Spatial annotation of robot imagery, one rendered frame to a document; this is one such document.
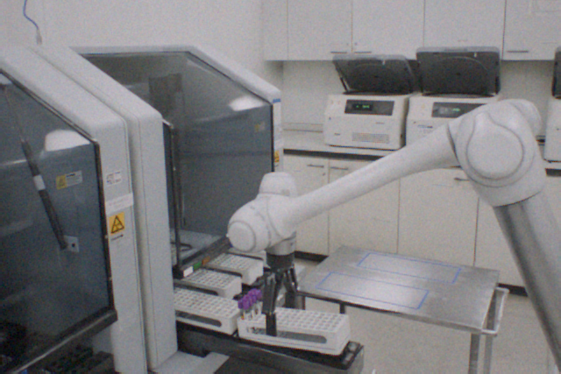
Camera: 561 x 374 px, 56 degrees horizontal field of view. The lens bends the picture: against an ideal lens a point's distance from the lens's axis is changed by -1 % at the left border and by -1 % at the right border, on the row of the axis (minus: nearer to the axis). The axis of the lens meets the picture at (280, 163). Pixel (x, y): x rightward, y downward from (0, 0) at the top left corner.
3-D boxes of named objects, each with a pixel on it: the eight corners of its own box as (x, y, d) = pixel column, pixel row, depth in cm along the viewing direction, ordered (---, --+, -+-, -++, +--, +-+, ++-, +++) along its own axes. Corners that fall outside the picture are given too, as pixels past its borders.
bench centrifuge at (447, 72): (404, 152, 356) (407, 46, 341) (422, 137, 411) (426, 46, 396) (493, 158, 332) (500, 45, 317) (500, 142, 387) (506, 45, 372)
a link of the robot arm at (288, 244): (301, 227, 144) (301, 248, 145) (272, 222, 147) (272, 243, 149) (287, 237, 136) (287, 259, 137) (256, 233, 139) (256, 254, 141)
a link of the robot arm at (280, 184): (268, 222, 148) (248, 236, 136) (266, 166, 145) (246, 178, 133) (305, 225, 144) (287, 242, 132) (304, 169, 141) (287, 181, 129)
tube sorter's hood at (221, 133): (53, 252, 173) (31, 53, 159) (168, 203, 226) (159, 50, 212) (181, 280, 150) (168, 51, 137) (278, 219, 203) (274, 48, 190)
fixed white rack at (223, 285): (152, 290, 181) (150, 273, 180) (169, 278, 190) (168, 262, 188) (226, 307, 168) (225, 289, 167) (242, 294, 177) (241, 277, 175)
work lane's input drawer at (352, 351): (136, 337, 164) (133, 310, 162) (164, 317, 176) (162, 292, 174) (364, 401, 133) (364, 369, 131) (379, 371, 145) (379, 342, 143)
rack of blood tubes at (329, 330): (238, 340, 149) (235, 320, 148) (255, 324, 158) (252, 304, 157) (338, 355, 135) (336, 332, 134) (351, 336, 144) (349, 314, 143)
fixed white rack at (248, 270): (179, 273, 194) (177, 257, 193) (195, 263, 203) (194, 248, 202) (250, 288, 181) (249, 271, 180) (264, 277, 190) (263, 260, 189)
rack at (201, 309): (147, 316, 163) (145, 298, 161) (167, 303, 172) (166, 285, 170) (230, 338, 150) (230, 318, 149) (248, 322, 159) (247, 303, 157)
